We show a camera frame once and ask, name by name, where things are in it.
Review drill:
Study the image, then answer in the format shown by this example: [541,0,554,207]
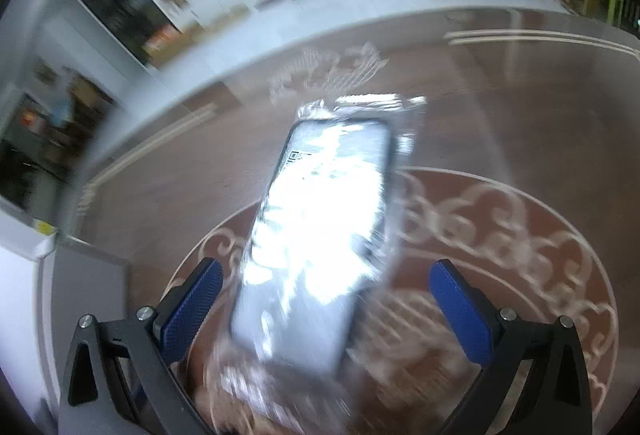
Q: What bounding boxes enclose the phone case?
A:
[220,92,428,416]

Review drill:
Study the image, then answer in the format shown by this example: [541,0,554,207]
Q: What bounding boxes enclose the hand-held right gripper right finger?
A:
[427,257,593,435]

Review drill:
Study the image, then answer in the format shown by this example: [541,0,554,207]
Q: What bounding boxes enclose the orange cardboard box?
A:
[142,25,181,56]

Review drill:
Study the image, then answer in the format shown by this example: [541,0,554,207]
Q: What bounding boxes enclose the dark shelf unit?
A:
[0,60,116,211]

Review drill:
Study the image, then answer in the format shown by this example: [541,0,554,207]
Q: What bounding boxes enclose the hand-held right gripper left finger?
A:
[59,257,224,435]

